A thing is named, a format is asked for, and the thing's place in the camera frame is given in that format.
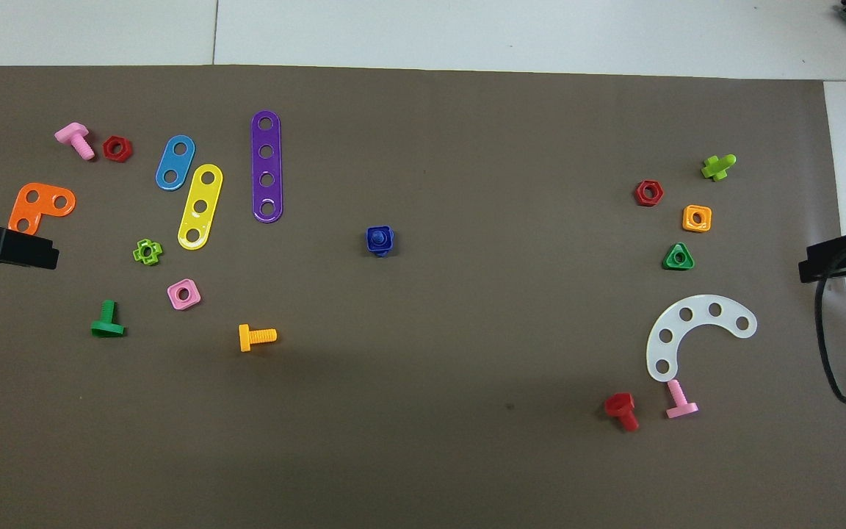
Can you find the green plastic screw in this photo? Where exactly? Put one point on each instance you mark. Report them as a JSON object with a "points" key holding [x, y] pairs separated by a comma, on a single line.
{"points": [[108, 312]]}

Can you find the orange square plastic nut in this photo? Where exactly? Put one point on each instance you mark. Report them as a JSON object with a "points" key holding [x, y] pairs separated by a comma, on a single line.
{"points": [[687, 224]]}

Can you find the green triangular plastic nut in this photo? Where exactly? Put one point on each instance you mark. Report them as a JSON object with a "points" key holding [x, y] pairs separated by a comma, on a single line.
{"points": [[669, 263]]}

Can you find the red hexagonal plastic nut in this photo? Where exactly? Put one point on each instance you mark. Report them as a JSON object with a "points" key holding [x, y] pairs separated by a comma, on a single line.
{"points": [[640, 193], [108, 149]]}

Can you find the pink plastic screw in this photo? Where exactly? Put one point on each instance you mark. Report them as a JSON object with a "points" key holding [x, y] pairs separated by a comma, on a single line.
{"points": [[70, 134], [676, 393]]}

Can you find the yellow three-hole plate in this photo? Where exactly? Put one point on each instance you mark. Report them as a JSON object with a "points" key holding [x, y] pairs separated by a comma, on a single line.
{"points": [[204, 192]]}

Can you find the blue two-hole plate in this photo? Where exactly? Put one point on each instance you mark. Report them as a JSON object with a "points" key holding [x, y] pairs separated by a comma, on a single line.
{"points": [[175, 163]]}

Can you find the purple four-hole plate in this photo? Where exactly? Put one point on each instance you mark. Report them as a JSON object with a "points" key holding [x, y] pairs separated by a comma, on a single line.
{"points": [[266, 165]]}

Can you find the lime green cross-head screw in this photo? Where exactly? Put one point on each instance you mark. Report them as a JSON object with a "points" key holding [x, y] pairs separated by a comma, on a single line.
{"points": [[717, 167]]}

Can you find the pink square plastic nut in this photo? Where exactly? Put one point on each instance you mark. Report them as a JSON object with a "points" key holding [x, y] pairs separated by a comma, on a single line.
{"points": [[173, 300]]}

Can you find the yellow plastic screw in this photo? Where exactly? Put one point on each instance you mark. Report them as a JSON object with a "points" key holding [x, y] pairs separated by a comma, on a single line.
{"points": [[261, 336]]}

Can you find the red plastic screw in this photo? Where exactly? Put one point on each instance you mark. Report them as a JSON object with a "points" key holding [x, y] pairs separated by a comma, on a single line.
{"points": [[620, 404]]}

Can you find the brown table mat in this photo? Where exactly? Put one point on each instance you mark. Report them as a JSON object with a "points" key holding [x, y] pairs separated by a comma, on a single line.
{"points": [[423, 367]]}

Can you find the orange triangular plate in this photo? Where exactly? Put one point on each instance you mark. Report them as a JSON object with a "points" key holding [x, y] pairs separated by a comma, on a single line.
{"points": [[45, 198]]}

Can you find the white curved five-hole plate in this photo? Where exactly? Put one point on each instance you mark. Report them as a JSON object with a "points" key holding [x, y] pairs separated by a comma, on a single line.
{"points": [[700, 311]]}

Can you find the blue triangular-head plastic screw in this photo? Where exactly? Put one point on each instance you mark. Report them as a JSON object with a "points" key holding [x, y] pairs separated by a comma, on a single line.
{"points": [[377, 236]]}

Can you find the blue square plastic nut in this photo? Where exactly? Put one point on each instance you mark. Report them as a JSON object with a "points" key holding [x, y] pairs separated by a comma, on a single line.
{"points": [[391, 235]]}

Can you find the lime green cross nut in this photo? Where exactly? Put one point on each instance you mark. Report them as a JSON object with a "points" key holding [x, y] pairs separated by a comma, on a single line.
{"points": [[138, 253]]}

